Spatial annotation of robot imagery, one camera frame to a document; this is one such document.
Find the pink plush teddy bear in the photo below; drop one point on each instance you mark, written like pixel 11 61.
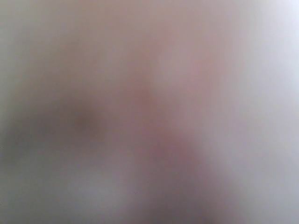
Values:
pixel 149 111

